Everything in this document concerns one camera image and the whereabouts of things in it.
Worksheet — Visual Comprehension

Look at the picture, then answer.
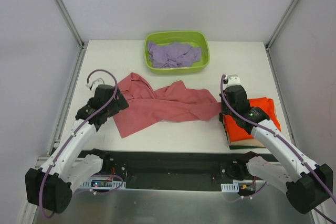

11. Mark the pink t-shirt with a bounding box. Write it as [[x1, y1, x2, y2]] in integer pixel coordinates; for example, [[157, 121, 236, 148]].
[[113, 72, 221, 138]]

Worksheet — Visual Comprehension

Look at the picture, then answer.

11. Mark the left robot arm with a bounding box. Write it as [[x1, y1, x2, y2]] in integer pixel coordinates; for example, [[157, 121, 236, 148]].
[[25, 84, 129, 214]]

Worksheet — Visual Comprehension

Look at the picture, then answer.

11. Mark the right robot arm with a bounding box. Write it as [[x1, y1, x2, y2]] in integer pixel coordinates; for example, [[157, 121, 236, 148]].
[[220, 84, 335, 214]]

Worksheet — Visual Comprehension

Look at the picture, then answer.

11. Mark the orange folded t-shirt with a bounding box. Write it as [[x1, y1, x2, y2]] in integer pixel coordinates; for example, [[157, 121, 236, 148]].
[[224, 97, 281, 142]]

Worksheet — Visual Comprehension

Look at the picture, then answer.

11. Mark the beige folded t-shirt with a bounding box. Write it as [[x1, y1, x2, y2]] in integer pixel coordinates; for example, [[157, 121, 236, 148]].
[[226, 129, 265, 148]]

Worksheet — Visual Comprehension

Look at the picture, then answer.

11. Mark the lilac crumpled t-shirt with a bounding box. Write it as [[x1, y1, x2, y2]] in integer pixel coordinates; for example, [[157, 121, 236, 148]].
[[147, 41, 202, 68]]

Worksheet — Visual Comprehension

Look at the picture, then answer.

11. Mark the green plastic basin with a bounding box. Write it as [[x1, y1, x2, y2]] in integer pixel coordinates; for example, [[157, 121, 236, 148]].
[[145, 30, 210, 75]]

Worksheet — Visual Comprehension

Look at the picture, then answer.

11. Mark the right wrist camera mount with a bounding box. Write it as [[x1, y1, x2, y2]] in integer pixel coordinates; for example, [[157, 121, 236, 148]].
[[223, 74, 241, 87]]

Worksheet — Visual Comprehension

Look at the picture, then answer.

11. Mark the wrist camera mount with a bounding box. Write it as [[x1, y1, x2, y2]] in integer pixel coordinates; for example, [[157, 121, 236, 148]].
[[86, 78, 105, 90], [223, 74, 241, 87]]

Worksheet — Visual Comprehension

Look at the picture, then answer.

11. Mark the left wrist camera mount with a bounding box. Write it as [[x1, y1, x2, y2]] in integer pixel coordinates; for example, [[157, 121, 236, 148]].
[[86, 78, 105, 90]]

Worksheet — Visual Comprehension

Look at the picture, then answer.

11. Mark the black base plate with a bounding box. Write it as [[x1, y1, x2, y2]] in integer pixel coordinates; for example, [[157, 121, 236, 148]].
[[78, 150, 268, 191]]

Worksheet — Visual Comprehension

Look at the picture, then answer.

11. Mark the right slotted cable duct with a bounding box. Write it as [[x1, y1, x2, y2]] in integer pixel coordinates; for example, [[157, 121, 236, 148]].
[[220, 183, 239, 193]]

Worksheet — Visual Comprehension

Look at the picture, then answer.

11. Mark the slotted cable duct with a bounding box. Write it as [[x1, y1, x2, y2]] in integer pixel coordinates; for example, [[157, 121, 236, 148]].
[[220, 183, 239, 193], [79, 179, 126, 190]]

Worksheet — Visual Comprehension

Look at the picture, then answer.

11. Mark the left slotted cable duct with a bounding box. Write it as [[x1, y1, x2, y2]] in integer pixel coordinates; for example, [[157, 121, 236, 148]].
[[79, 179, 126, 190]]

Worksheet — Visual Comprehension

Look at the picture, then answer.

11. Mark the aluminium front rail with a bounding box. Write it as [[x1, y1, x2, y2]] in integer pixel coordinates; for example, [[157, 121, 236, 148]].
[[34, 155, 263, 183]]

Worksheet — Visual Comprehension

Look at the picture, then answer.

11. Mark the left aluminium frame post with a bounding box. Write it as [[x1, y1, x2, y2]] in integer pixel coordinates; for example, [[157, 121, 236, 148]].
[[54, 0, 85, 48]]

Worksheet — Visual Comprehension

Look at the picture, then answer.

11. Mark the aluminium frame post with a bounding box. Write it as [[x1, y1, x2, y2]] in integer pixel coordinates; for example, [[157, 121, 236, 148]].
[[54, 0, 85, 48], [265, 0, 301, 51]]

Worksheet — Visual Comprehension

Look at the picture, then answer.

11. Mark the right aluminium frame post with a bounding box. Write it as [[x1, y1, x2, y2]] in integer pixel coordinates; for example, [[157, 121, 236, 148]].
[[265, 0, 301, 51]]

